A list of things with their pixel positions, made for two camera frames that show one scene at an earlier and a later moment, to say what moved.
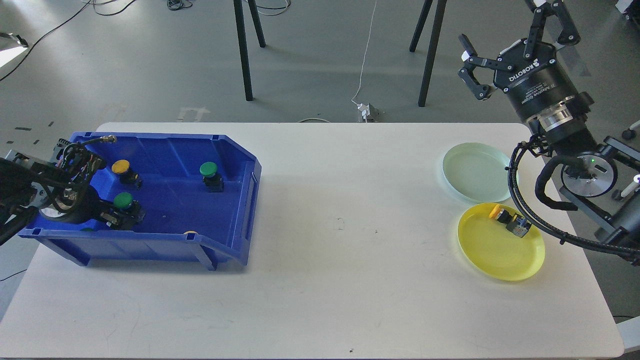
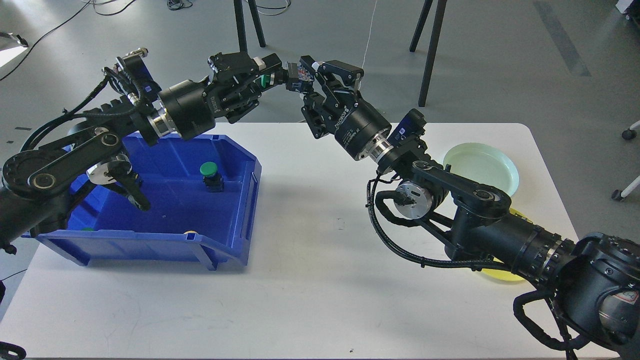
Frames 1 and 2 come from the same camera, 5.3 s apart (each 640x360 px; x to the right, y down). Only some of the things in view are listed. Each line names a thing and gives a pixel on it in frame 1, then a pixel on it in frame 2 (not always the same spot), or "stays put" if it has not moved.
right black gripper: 539,79 -> 358,127
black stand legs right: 439,13 stays put
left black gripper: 73,207 -> 192,106
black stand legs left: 239,9 stays put
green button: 214,181 stays put
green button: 122,200 -> 264,78
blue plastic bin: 198,194 stays put
